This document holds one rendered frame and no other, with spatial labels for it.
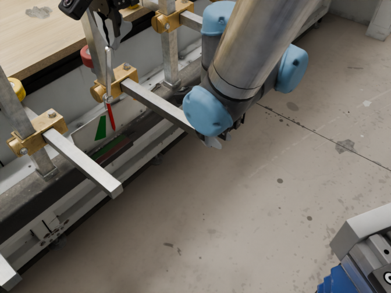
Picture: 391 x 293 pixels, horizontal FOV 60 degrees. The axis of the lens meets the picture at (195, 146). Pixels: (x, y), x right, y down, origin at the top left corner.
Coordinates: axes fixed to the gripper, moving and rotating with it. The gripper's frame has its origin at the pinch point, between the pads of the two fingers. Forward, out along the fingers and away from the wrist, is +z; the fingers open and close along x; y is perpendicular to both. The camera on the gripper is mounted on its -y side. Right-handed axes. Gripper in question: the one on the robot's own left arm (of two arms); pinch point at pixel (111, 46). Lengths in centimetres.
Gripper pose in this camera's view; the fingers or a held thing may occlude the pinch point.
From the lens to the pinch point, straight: 82.6
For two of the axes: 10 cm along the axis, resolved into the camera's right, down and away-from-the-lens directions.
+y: 6.6, -5.8, 4.8
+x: -7.6, -5.0, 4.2
